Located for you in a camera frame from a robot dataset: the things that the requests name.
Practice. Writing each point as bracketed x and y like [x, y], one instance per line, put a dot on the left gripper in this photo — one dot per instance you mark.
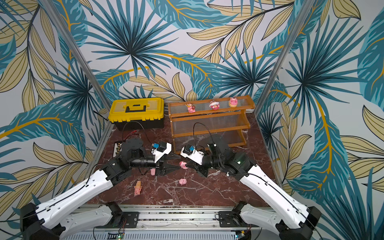
[159, 168]

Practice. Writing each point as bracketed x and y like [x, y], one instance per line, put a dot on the pink yellow figure toy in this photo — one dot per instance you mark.
[191, 108]

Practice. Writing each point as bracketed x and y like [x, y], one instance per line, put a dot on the pink strawberry cake figure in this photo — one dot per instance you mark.
[214, 105]

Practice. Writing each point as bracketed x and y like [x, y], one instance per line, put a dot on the pink round pig figure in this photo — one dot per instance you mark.
[233, 102]

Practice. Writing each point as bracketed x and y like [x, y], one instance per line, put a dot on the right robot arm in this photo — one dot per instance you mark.
[289, 219]

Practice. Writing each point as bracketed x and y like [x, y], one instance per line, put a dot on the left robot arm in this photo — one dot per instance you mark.
[55, 220]

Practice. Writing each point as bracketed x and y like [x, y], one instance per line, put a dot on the orange clear plastic shelf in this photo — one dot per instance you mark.
[227, 122]

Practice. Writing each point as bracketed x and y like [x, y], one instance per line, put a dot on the yellow black toolbox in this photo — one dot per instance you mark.
[149, 112]

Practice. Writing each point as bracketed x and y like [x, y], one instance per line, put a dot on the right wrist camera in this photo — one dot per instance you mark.
[190, 152]

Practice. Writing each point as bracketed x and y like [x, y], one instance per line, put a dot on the aluminium mounting rail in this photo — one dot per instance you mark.
[187, 223]

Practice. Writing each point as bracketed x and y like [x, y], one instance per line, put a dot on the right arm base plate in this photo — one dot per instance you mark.
[234, 219]

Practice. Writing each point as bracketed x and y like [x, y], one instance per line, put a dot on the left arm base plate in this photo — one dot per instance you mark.
[126, 219]

